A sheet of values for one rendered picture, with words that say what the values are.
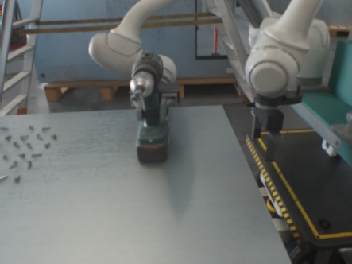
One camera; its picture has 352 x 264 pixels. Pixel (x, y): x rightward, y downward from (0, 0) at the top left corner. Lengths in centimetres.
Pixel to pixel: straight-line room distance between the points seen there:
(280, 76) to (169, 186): 31
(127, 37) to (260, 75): 45
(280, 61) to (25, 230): 56
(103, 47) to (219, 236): 63
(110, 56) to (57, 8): 199
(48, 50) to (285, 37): 257
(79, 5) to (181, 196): 237
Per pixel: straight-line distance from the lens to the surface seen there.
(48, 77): 303
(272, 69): 54
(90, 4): 270
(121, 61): 85
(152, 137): 61
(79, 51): 282
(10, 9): 202
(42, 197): 62
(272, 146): 81
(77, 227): 53
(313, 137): 149
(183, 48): 263
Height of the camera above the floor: 102
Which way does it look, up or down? 28 degrees down
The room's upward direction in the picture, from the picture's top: 2 degrees counter-clockwise
